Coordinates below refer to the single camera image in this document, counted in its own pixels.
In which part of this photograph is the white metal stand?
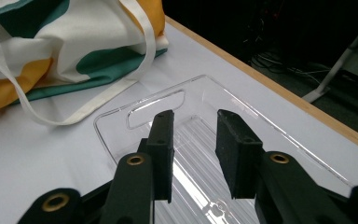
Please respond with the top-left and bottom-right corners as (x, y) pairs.
(301, 13), (358, 104)

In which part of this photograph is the clear plastic tray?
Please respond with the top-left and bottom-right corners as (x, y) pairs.
(93, 74), (354, 224)

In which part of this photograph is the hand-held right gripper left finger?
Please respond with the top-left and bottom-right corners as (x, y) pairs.
(99, 109), (175, 224)

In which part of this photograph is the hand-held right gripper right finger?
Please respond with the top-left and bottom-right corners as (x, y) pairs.
(215, 108), (352, 224)

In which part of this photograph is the white patterned tote bag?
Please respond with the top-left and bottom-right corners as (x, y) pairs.
(0, 0), (170, 127)

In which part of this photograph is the tangle of floor cables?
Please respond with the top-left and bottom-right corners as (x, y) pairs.
(250, 50), (327, 87)

